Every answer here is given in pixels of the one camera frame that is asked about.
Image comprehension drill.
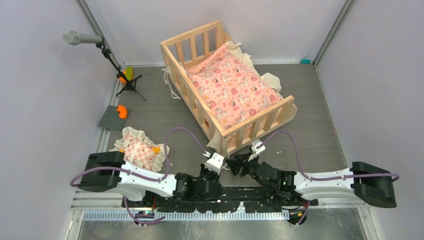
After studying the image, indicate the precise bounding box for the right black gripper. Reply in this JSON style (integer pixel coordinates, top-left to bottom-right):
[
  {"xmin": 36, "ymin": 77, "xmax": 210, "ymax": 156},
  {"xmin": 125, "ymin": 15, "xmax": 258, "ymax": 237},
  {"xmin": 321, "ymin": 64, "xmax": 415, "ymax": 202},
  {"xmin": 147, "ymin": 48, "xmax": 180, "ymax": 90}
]
[{"xmin": 226, "ymin": 151, "xmax": 260, "ymax": 183}]

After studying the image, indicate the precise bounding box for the pink printed cushion with ties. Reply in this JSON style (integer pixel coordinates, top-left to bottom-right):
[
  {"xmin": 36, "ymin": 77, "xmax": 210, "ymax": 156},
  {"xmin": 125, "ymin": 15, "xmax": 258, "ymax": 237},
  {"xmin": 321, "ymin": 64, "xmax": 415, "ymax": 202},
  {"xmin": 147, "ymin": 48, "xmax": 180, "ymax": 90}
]
[{"xmin": 162, "ymin": 41, "xmax": 284, "ymax": 171}]

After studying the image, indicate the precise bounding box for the wooden slatted pet bed frame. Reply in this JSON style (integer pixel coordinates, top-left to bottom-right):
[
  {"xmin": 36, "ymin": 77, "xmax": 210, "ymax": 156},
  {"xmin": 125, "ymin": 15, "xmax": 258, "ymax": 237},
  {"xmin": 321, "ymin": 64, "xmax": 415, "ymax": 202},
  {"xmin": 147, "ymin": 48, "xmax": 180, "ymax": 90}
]
[{"xmin": 160, "ymin": 20, "xmax": 298, "ymax": 156}]

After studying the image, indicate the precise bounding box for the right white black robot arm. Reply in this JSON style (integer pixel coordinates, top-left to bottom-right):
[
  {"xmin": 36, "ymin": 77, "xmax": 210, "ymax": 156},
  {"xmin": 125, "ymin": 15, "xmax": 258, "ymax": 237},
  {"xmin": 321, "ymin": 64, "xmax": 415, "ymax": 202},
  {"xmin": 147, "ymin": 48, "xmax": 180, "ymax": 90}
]
[{"xmin": 226, "ymin": 153, "xmax": 397, "ymax": 209}]

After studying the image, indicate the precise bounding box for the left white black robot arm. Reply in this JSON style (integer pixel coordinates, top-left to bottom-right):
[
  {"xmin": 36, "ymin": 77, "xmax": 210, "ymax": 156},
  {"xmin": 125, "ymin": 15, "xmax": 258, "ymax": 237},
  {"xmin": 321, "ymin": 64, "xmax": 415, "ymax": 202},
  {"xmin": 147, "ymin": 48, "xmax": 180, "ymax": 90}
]
[{"xmin": 70, "ymin": 151, "xmax": 224, "ymax": 207}]

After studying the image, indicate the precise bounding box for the small checkered ruffled pillow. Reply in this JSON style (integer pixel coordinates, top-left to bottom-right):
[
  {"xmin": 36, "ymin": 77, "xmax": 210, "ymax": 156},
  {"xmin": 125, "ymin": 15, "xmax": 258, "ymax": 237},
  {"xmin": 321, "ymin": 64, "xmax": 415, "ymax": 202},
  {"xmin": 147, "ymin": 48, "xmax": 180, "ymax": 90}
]
[{"xmin": 111, "ymin": 126, "xmax": 170, "ymax": 172}]

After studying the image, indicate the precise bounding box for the orange curved toy piece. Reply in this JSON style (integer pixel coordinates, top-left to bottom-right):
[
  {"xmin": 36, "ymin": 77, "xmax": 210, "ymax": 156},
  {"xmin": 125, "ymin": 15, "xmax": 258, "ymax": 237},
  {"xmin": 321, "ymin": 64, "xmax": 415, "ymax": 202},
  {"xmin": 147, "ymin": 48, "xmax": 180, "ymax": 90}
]
[{"xmin": 116, "ymin": 105, "xmax": 128, "ymax": 119}]

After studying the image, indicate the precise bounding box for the grey building plate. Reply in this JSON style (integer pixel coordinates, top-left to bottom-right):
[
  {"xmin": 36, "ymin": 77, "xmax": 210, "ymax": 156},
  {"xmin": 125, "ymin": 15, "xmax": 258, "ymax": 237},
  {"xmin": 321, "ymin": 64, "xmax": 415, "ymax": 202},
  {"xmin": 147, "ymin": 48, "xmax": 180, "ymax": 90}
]
[{"xmin": 98, "ymin": 105, "xmax": 131, "ymax": 131}]

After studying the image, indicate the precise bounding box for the teal small block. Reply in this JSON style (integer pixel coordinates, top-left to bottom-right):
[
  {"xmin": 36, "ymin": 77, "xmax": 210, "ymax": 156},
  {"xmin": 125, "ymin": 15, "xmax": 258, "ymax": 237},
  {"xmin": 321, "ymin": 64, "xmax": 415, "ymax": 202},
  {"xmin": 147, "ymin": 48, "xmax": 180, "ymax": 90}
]
[{"xmin": 300, "ymin": 59, "xmax": 312, "ymax": 64}]

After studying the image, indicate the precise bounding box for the orange green toy ball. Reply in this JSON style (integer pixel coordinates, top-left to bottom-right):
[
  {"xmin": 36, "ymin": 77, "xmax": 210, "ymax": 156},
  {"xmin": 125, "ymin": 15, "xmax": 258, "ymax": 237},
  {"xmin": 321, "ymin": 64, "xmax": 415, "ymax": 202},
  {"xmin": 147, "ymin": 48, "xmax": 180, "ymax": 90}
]
[{"xmin": 119, "ymin": 66, "xmax": 134, "ymax": 84}]

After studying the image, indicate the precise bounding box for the silver microphone on tripod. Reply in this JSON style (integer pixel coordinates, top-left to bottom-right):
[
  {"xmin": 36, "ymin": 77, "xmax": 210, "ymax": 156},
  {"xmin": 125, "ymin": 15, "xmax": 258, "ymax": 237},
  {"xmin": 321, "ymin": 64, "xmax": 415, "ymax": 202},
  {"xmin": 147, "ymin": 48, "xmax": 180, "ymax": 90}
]
[{"xmin": 62, "ymin": 30, "xmax": 146, "ymax": 101}]

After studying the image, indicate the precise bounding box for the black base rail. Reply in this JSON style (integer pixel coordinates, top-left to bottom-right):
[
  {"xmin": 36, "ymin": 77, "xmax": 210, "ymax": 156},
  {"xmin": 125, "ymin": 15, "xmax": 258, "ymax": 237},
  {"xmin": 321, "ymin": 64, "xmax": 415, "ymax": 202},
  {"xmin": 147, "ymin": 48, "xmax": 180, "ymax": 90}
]
[{"xmin": 138, "ymin": 186, "xmax": 307, "ymax": 214}]

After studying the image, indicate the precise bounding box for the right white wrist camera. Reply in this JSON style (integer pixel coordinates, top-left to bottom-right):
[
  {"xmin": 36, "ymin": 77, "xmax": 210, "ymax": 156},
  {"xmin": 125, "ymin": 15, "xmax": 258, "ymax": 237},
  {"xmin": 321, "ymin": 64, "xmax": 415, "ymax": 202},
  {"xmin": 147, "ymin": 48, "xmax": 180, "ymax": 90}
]
[{"xmin": 247, "ymin": 139, "xmax": 266, "ymax": 162}]

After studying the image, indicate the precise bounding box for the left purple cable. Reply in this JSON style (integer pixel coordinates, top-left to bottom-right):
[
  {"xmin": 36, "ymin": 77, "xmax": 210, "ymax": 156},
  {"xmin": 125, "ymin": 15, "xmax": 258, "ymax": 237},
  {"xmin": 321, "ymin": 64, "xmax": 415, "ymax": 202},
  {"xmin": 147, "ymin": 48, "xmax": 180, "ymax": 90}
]
[{"xmin": 69, "ymin": 126, "xmax": 211, "ymax": 227}]

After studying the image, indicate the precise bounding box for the purple cable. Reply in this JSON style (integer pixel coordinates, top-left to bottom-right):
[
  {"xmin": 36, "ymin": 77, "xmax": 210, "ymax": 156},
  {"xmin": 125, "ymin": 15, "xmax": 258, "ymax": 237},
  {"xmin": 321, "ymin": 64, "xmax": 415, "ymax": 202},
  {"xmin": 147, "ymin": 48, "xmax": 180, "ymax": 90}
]
[
  {"xmin": 69, "ymin": 126, "xmax": 211, "ymax": 227},
  {"xmin": 258, "ymin": 129, "xmax": 401, "ymax": 228}
]

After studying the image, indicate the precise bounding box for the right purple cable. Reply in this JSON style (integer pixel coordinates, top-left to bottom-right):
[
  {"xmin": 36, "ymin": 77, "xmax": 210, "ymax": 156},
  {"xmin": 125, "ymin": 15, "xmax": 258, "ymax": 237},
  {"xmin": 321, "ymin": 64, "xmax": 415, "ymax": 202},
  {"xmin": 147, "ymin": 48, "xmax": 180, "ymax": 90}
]
[{"xmin": 258, "ymin": 129, "xmax": 401, "ymax": 228}]

